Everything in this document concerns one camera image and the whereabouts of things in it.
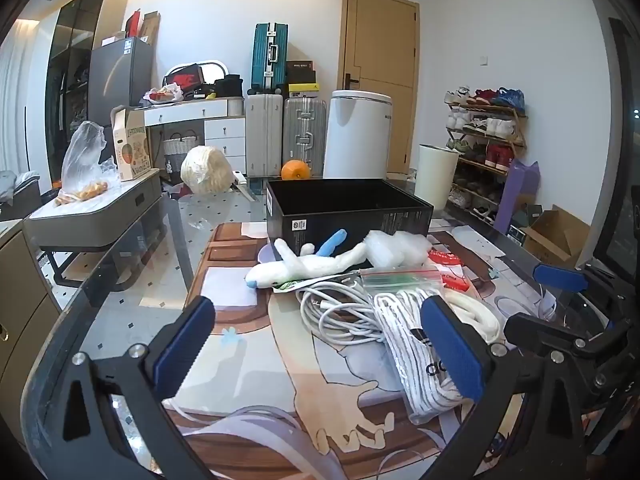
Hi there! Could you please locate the woven basket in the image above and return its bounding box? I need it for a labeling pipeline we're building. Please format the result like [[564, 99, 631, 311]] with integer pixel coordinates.
[[162, 132, 201, 175]]

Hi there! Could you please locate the black bag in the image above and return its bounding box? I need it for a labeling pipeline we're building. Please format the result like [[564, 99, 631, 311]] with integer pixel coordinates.
[[215, 74, 245, 97]]

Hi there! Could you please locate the black cardboard box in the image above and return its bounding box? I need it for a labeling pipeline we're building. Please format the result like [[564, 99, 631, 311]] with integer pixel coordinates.
[[265, 178, 435, 262]]

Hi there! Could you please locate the napa cabbage in bag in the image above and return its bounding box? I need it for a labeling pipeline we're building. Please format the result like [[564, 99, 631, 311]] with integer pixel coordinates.
[[180, 145, 236, 195]]

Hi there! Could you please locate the white cable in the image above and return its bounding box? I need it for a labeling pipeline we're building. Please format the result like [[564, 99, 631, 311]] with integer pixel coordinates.
[[297, 280, 397, 349]]

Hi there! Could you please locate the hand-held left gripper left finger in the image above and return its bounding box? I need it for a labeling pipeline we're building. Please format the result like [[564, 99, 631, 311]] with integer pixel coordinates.
[[60, 295, 217, 480]]

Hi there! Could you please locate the orange fruit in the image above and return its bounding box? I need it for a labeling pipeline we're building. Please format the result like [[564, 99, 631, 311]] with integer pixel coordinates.
[[281, 160, 312, 182]]

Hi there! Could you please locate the white and blue plush toy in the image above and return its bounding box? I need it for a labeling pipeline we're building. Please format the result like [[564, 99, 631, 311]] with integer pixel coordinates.
[[245, 229, 376, 292]]

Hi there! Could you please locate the silver suitcase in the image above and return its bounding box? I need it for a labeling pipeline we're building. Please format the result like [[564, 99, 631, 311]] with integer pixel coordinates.
[[282, 97, 329, 177]]

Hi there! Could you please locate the flat brown cardboard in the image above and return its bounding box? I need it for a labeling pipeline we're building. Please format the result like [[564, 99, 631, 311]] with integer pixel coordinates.
[[140, 11, 161, 51]]

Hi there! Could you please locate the bubble wrap bag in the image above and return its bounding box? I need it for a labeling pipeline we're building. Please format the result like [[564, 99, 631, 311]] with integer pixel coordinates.
[[362, 230, 434, 271]]

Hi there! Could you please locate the white curtain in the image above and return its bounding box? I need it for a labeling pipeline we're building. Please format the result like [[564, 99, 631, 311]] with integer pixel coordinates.
[[0, 17, 39, 176]]

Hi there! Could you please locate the wooden door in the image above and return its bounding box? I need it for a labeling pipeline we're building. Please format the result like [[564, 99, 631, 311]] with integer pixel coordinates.
[[337, 0, 422, 176]]

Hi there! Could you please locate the large white trash can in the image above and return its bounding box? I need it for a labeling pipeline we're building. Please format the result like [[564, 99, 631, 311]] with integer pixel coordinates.
[[322, 90, 396, 181]]

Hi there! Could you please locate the grey fabric seat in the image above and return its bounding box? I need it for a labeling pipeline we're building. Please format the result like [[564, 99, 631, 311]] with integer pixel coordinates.
[[0, 170, 41, 222]]

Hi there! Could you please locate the grey fridge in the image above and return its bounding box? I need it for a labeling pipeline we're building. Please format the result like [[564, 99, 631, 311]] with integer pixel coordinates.
[[89, 36, 154, 129]]

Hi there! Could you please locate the black glass wardrobe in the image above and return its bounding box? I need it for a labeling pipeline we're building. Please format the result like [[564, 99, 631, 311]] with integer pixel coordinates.
[[45, 0, 130, 189]]

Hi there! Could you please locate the black flat box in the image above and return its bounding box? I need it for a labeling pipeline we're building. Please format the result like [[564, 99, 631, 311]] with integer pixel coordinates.
[[285, 60, 317, 85]]

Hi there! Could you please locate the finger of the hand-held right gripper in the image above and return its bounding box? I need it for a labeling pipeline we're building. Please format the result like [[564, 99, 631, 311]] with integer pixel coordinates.
[[503, 311, 632, 363], [532, 261, 626, 306]]

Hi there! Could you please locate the white handled knife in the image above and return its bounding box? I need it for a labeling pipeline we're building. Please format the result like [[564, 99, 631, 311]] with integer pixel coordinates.
[[230, 170, 257, 205]]

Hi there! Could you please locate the clear zip bag red seal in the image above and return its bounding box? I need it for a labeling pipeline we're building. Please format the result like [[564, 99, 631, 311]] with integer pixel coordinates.
[[360, 266, 446, 292]]

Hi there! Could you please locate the red and black shoe box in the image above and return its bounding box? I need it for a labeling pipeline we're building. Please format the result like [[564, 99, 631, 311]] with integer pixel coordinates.
[[162, 63, 204, 92]]

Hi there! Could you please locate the grey side table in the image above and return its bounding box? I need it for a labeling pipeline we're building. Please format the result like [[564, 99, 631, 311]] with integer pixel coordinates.
[[22, 169, 169, 292]]

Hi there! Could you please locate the white suitcase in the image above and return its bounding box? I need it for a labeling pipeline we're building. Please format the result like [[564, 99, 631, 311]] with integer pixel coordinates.
[[244, 94, 285, 179]]

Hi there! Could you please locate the open brown cardboard box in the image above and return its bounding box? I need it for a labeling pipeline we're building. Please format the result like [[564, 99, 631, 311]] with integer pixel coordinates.
[[520, 204, 592, 268]]

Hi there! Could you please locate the clear bag of oranges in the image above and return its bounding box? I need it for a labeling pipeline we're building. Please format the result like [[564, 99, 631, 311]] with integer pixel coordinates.
[[54, 121, 121, 207]]

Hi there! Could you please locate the white striped cloth bundle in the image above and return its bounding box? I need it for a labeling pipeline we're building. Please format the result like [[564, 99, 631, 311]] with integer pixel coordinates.
[[372, 287, 482, 426]]

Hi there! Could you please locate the teal suitcase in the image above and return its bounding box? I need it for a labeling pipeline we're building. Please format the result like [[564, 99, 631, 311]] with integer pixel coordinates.
[[250, 22, 291, 97]]

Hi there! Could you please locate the white desk with drawers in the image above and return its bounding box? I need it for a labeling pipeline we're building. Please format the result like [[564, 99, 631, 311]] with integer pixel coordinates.
[[144, 97, 247, 174]]

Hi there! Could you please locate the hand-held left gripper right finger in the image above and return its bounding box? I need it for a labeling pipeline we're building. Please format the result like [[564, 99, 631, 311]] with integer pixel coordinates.
[[420, 295, 587, 480]]

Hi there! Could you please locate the wooden cabinet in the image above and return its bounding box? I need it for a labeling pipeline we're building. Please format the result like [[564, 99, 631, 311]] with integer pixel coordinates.
[[0, 225, 66, 453]]

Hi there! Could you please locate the plastic bag of food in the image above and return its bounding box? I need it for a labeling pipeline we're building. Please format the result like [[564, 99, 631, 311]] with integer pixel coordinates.
[[143, 85, 184, 105]]

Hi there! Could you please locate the black framed glass panel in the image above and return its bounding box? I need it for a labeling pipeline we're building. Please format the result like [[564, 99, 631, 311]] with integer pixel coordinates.
[[595, 17, 640, 261]]

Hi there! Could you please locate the white oval frame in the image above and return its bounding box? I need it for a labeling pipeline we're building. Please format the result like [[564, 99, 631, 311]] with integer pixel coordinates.
[[166, 58, 229, 87]]

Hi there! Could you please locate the printed fruit carton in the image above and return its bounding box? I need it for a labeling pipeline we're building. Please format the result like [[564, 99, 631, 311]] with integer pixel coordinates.
[[111, 105, 153, 183]]

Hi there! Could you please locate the shoe rack with shoes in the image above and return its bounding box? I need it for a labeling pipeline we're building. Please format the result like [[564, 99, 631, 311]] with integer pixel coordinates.
[[444, 86, 527, 224]]

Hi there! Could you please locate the small white cylinder bin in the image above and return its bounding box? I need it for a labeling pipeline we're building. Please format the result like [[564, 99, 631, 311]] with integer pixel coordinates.
[[416, 144, 460, 212]]

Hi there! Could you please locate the red snack packet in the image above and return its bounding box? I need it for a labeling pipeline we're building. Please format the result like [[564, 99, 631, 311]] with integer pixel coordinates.
[[427, 249, 472, 293]]

